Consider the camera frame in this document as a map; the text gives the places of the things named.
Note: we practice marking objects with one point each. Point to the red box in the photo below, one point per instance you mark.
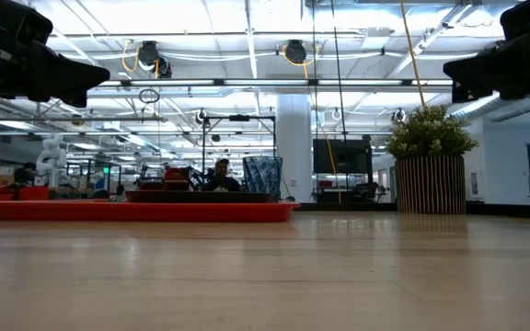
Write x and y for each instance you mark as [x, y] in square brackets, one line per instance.
[23, 193]

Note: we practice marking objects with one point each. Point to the red tool cart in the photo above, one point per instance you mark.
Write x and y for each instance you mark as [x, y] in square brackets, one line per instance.
[175, 179]

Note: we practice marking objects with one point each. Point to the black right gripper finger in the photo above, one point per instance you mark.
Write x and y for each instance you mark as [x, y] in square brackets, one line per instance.
[469, 93]
[476, 66]

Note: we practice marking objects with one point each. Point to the person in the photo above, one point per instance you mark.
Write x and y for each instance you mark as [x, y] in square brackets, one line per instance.
[26, 174]
[222, 180]

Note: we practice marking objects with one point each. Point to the black round plate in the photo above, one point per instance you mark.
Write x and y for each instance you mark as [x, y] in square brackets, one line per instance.
[200, 197]

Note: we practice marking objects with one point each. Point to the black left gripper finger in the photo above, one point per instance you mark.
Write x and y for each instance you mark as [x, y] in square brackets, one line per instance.
[77, 99]
[62, 76]

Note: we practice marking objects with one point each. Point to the patterned translucent drinking cup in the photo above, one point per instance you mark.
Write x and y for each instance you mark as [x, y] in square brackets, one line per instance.
[262, 177]

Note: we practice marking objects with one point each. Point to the black metal stand frame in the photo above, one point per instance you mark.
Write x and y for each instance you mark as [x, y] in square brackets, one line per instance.
[203, 147]

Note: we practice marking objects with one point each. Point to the white pillar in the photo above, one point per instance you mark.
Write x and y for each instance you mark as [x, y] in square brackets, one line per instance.
[294, 147]

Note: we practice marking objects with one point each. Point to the red plastic tray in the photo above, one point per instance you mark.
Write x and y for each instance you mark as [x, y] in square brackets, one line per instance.
[141, 211]

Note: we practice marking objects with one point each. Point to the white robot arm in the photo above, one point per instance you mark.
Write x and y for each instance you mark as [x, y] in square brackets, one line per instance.
[51, 158]

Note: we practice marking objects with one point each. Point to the potted plant in ribbed pot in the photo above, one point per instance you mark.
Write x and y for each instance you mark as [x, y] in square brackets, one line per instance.
[430, 147]

